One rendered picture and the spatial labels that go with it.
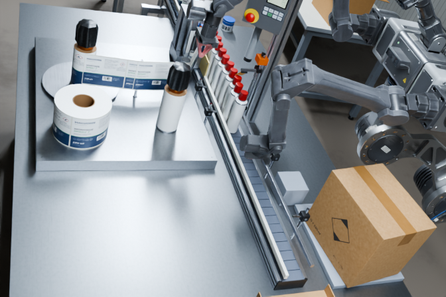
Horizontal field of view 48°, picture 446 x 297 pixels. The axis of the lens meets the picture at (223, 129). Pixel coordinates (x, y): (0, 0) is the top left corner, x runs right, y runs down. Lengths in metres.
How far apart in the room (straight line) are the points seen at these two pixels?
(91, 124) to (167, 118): 0.32
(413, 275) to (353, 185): 1.63
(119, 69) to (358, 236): 1.11
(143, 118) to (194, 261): 0.67
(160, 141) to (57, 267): 0.64
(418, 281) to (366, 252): 1.61
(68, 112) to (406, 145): 1.24
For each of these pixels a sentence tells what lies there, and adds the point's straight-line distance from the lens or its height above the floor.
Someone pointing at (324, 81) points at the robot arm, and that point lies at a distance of 1.38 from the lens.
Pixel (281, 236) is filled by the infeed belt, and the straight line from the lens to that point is 1.79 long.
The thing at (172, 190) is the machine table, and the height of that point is 0.83.
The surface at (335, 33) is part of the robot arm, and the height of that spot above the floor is 1.42.
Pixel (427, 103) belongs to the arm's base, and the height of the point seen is 1.48.
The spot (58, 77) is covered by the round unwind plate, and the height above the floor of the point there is 0.89.
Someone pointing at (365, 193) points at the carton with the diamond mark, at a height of 1.12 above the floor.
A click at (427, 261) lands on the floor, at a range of 3.45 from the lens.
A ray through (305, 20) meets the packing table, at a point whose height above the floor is 0.78.
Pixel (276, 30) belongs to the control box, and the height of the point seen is 1.31.
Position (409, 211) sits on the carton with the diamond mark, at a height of 1.12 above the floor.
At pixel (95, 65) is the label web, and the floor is 1.01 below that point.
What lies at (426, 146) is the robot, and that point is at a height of 1.17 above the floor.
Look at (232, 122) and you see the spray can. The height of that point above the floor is 0.94.
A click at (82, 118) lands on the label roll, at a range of 1.78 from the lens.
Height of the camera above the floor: 2.17
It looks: 38 degrees down
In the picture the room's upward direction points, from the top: 19 degrees clockwise
